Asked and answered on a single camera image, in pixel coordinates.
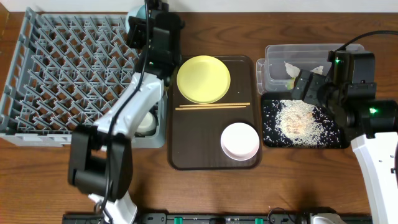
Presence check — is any upper wooden chopstick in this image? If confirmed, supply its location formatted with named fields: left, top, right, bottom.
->
left=179, top=102, right=250, bottom=107

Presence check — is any light blue bowl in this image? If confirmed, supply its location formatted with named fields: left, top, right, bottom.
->
left=125, top=5, right=146, bottom=33

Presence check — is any black waste tray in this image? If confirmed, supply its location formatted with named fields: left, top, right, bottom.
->
left=260, top=91, right=351, bottom=149

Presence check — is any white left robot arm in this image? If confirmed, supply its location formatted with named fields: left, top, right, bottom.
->
left=62, top=1, right=185, bottom=223

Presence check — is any clear plastic waste bin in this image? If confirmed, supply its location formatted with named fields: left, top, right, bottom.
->
left=256, top=43, right=365, bottom=95

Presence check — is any yellow round plate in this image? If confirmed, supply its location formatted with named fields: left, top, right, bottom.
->
left=177, top=55, right=231, bottom=104

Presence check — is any pink white bowl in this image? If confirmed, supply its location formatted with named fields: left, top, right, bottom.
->
left=220, top=123, right=260, bottom=161

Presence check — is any wooden chopstick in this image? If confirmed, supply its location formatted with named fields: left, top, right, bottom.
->
left=175, top=105, right=247, bottom=111
left=179, top=102, right=250, bottom=107

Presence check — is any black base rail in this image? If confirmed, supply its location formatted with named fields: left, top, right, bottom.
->
left=62, top=212, right=374, bottom=224

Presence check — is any crumpled white tissue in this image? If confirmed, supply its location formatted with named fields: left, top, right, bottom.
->
left=285, top=62, right=324, bottom=78

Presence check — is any small pale green cup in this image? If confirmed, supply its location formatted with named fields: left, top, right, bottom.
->
left=136, top=112, right=157, bottom=136

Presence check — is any spilled rice pile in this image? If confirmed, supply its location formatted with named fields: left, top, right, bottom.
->
left=264, top=98, right=341, bottom=146

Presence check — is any dark brown serving tray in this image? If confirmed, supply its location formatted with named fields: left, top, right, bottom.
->
left=167, top=55, right=262, bottom=170

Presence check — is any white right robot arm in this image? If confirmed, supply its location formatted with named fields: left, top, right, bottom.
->
left=292, top=50, right=397, bottom=223

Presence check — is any grey plastic dishwasher rack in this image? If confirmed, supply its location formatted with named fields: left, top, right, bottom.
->
left=0, top=6, right=170, bottom=149

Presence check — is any lower wooden chopstick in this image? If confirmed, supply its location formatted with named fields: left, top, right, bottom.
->
left=175, top=105, right=247, bottom=111

